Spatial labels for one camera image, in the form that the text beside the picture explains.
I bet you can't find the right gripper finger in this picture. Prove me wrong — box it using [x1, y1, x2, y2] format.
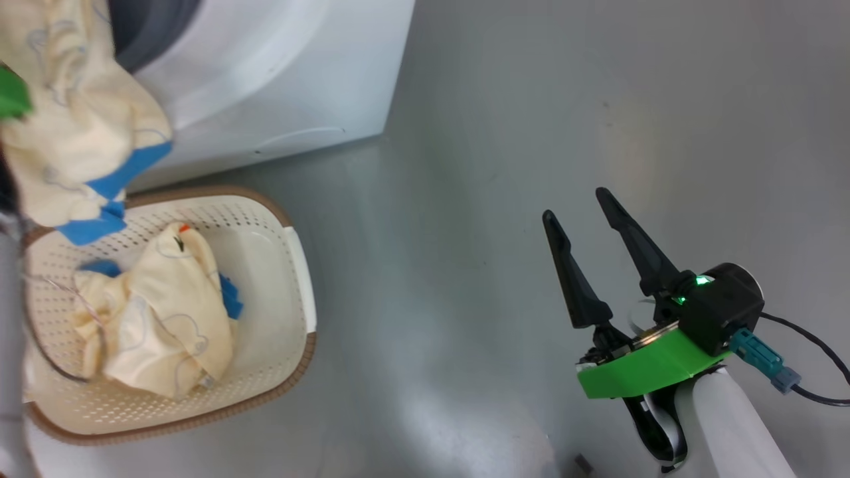
[595, 187, 682, 300]
[542, 209, 614, 330]

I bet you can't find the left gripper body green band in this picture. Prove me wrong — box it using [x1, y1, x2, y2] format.
[0, 64, 33, 122]

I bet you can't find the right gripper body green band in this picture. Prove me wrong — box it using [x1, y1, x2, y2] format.
[576, 324, 732, 400]

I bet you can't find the cream garment with blue trim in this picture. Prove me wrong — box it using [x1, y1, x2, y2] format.
[71, 221, 244, 400]
[0, 0, 175, 248]

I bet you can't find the grey rubber door gasket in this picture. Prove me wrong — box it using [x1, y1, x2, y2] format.
[106, 0, 203, 75]

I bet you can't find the white front-load washing machine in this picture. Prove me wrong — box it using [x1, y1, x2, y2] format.
[106, 0, 416, 195]

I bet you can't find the cream perforated basket brown rim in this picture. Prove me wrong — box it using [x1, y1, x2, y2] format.
[22, 185, 318, 446]

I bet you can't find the black cable teal connector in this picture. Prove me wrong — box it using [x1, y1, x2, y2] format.
[728, 312, 850, 407]

